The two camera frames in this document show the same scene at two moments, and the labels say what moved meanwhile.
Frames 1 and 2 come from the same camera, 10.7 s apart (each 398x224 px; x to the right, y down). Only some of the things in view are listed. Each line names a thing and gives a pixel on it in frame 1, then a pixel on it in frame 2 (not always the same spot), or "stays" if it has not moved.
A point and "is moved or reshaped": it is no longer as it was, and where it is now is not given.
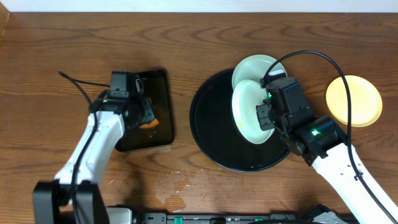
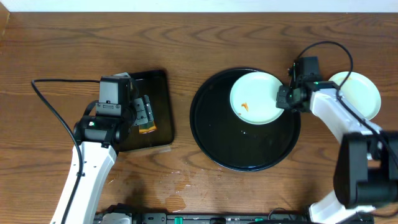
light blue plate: [278, 66] -> [253, 98]
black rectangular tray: [155, 83] stays
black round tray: [217, 135] stays
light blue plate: [247, 95] -> [360, 91]
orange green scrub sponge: [152, 125] is moved or reshaped
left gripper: [148, 111] stays
